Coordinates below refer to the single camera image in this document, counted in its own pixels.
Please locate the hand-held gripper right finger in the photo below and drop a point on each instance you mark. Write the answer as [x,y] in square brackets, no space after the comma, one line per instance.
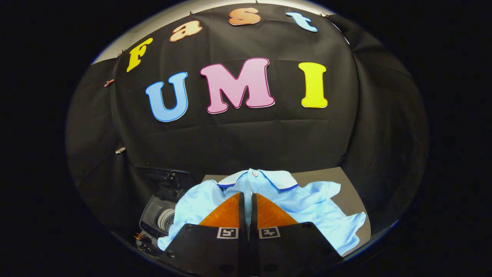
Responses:
[253,215]

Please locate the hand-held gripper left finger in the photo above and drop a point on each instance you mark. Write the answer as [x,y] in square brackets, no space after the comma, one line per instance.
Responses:
[242,215]

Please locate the light blue polo shirt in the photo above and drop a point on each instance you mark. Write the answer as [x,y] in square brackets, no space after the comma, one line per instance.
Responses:
[315,207]

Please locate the transparent washing machine lid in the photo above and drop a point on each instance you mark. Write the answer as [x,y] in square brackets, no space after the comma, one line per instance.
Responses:
[165,181]

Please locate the silver clip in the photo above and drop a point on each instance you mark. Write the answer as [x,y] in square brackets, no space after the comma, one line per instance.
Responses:
[120,150]

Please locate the red clip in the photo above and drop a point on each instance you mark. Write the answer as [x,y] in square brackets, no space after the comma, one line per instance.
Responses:
[109,82]

